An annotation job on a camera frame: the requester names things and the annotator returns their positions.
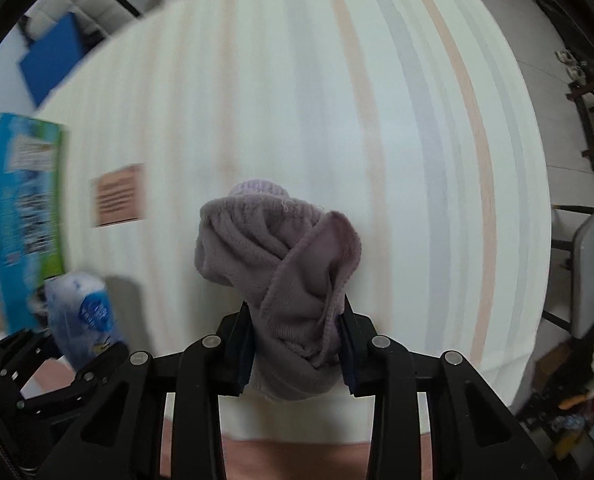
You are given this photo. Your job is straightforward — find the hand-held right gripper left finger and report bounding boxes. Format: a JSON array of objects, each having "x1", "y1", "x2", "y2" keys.
[{"x1": 47, "y1": 305, "x2": 253, "y2": 480}]

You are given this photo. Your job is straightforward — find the blue printed cardboard box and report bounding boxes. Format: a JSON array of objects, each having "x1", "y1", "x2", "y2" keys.
[{"x1": 0, "y1": 112, "x2": 70, "y2": 336}]

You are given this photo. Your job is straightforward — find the blue tissue pack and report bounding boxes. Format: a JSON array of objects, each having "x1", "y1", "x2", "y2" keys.
[{"x1": 44, "y1": 271, "x2": 123, "y2": 370}]

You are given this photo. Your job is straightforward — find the dark wooden chair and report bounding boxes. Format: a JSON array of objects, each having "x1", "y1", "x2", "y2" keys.
[{"x1": 564, "y1": 67, "x2": 594, "y2": 173}]

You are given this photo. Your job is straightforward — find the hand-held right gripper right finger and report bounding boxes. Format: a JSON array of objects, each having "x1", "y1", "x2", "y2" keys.
[{"x1": 338, "y1": 296, "x2": 558, "y2": 480}]

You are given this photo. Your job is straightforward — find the purple knitted sock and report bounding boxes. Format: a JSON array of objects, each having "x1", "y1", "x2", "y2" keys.
[{"x1": 194, "y1": 179, "x2": 363, "y2": 402}]

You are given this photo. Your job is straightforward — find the pair of white shoes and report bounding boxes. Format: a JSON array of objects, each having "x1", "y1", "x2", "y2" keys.
[{"x1": 554, "y1": 49, "x2": 590, "y2": 81}]

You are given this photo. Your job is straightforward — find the striped bed sheet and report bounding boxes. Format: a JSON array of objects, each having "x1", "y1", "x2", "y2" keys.
[{"x1": 32, "y1": 0, "x2": 552, "y2": 443}]

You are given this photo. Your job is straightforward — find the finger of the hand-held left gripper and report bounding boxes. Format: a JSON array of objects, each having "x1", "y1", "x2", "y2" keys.
[
  {"x1": 0, "y1": 330, "x2": 60, "y2": 378},
  {"x1": 17, "y1": 342, "x2": 130, "y2": 413}
]

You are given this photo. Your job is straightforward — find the pink blanket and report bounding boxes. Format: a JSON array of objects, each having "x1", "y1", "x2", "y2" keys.
[{"x1": 20, "y1": 357, "x2": 435, "y2": 480}]

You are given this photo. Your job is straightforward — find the brown card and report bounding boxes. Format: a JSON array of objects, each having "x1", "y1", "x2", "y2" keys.
[{"x1": 90, "y1": 163, "x2": 144, "y2": 228}]

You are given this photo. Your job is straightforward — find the blue folder on chair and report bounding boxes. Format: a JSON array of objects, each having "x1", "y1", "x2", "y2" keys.
[{"x1": 17, "y1": 12, "x2": 110, "y2": 108}]

